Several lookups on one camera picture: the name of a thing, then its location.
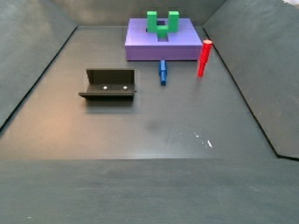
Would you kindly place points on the red peg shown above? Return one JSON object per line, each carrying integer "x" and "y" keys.
{"x": 204, "y": 56}

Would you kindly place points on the green U-shaped block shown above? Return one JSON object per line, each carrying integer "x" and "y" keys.
{"x": 161, "y": 27}

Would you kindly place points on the purple base block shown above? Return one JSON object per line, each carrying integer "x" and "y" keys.
{"x": 142, "y": 46}

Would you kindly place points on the blue peg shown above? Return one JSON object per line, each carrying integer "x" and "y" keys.
{"x": 162, "y": 72}

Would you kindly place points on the black angle fixture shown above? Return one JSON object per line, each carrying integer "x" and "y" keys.
{"x": 109, "y": 84}

